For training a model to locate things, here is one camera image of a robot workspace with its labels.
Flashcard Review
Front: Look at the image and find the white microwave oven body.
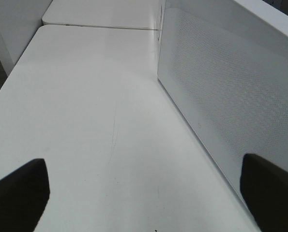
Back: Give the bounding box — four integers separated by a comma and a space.
265, 0, 288, 16

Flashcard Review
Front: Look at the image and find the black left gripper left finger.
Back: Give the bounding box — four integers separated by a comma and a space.
0, 159, 50, 232

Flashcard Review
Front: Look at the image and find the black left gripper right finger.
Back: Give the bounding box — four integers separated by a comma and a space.
240, 154, 288, 232

